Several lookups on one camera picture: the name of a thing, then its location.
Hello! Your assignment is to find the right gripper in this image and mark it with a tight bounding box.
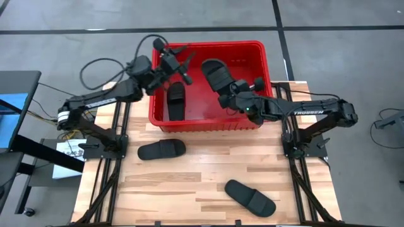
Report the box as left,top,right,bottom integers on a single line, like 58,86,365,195
217,79,254,110

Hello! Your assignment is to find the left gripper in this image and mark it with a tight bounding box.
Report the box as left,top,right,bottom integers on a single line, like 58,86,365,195
157,45,196,86

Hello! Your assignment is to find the black rubber slide sandal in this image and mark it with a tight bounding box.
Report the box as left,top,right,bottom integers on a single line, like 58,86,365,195
201,58,237,96
137,138,187,161
166,81,186,122
224,179,277,218

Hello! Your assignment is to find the red plastic bin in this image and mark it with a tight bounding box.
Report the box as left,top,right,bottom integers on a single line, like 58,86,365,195
148,40,274,133

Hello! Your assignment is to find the white box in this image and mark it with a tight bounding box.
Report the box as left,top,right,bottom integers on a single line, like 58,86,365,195
51,138,88,180

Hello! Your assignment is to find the grey floor device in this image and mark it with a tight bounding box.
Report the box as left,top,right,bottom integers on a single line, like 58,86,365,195
374,109,404,131

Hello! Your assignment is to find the black desk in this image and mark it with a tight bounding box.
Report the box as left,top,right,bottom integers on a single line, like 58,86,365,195
0,70,86,215

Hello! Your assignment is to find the blue screen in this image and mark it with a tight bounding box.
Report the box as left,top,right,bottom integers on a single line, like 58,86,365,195
0,93,29,149

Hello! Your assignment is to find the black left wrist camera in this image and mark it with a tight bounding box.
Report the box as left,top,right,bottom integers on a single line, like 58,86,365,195
152,37,166,53

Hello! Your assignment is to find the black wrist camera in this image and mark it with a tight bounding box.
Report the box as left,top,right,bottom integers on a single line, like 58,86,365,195
253,77,266,93
152,37,166,53

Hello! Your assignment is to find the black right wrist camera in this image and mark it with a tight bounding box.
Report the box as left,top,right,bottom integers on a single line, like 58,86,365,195
253,77,266,93

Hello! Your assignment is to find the black left camera cable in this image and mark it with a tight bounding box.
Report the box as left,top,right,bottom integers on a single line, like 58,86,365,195
133,33,170,64

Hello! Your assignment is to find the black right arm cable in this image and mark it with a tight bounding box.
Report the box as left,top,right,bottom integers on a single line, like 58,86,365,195
276,88,342,101

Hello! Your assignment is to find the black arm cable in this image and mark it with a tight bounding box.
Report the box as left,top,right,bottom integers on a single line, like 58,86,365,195
78,57,128,91
276,88,342,101

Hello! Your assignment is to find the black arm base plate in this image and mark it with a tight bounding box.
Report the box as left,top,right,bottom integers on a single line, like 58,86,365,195
78,134,129,160
282,134,331,159

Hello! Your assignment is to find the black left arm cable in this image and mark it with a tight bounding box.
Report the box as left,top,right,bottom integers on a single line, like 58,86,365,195
78,57,128,91

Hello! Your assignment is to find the black aluminium frame rail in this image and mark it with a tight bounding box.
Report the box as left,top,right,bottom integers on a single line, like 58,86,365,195
270,81,342,225
71,100,131,225

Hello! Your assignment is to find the yellow cable bundle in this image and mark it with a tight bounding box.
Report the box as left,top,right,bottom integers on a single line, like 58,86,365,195
27,108,95,141

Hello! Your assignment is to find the black floor cable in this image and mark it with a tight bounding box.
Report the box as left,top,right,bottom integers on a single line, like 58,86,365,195
369,108,404,149

